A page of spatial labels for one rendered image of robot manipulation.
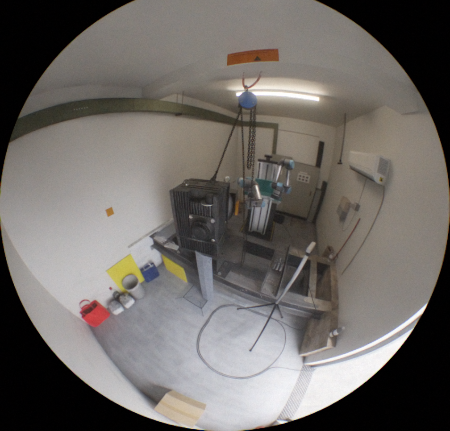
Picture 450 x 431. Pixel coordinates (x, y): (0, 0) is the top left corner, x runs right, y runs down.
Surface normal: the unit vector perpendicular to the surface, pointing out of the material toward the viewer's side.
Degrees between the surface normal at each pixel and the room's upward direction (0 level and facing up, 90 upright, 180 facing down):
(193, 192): 90
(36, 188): 90
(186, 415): 0
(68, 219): 90
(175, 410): 0
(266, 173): 90
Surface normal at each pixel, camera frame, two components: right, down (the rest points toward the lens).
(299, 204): -0.48, 0.39
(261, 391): 0.04, -0.89
